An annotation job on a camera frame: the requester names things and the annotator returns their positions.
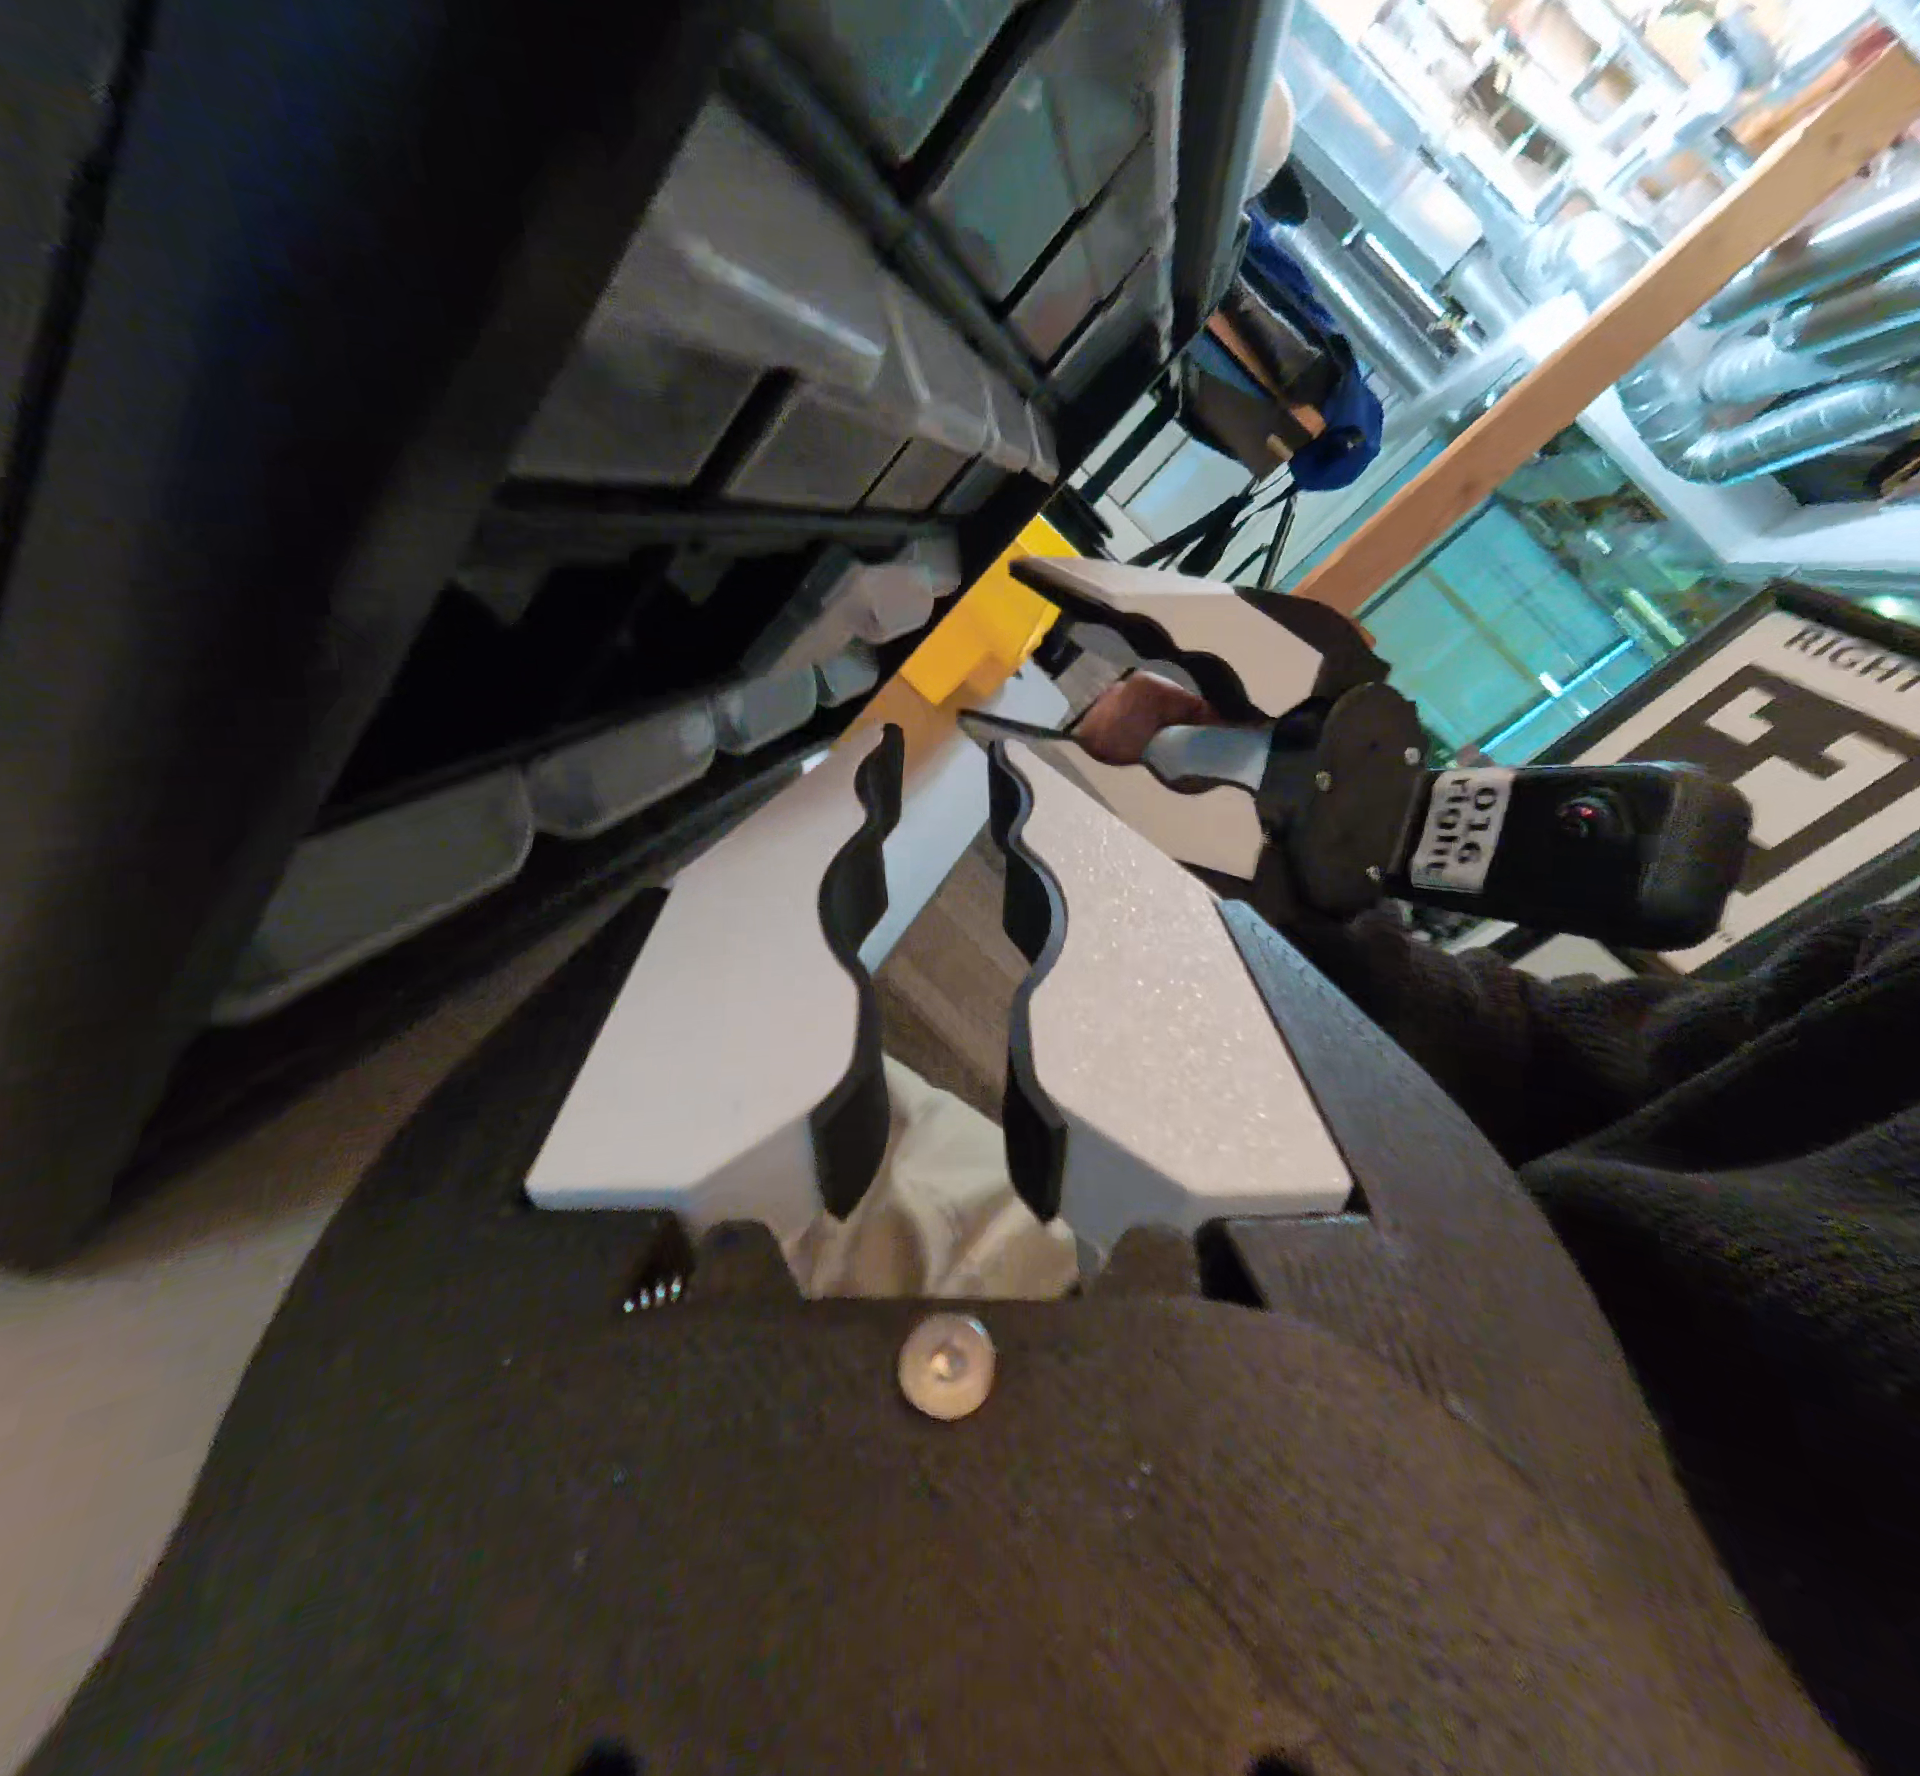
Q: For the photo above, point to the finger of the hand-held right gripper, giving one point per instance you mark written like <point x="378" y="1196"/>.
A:
<point x="1215" y="627"/>
<point x="1184" y="808"/>

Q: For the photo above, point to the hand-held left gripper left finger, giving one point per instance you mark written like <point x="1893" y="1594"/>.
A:
<point x="704" y="1040"/>

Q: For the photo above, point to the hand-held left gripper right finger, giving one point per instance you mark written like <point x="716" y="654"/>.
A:
<point x="1184" y="1040"/>

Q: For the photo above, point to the yellow plastic bin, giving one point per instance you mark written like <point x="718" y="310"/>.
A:
<point x="974" y="636"/>

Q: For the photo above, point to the rows of clear cabinet drawers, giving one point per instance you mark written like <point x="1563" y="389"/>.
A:
<point x="748" y="306"/>

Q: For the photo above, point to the black drawer cabinet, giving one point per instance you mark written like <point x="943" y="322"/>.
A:
<point x="301" y="455"/>

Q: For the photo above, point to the grey desk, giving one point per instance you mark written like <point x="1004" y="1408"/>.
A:
<point x="90" y="1434"/>

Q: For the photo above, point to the person's right hand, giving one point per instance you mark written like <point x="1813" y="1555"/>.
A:
<point x="1139" y="725"/>

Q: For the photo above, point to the black framed marker sign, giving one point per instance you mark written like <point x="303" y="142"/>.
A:
<point x="1800" y="742"/>

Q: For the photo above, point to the blue jacket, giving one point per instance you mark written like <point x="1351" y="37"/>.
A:
<point x="1341" y="427"/>

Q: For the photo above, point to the person's black knit sweater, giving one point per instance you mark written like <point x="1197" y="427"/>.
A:
<point x="1725" y="1206"/>

